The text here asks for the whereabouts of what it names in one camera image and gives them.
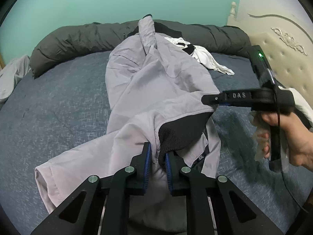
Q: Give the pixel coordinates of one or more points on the person's right hand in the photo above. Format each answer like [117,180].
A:
[298,137]

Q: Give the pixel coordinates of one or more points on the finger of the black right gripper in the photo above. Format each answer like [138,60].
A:
[214,99]

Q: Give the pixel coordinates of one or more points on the white and black garment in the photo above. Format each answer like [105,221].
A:
[201,55]

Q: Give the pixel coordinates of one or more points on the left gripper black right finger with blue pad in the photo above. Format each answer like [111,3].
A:
[214,205]

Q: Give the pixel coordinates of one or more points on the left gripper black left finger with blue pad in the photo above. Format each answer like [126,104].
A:
[101,205]

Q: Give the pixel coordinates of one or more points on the blue patterned bed sheet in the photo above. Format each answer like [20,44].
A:
[68,106]

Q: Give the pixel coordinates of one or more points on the light grey blanket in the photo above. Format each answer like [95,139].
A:
[12,74]

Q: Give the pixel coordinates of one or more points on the dark grey rolled duvet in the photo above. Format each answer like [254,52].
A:
[69,42]

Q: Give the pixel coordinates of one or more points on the cream tufted headboard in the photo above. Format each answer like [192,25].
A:
[284,32]

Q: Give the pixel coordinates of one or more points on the light grey jacket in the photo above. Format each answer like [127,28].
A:
[154,90]

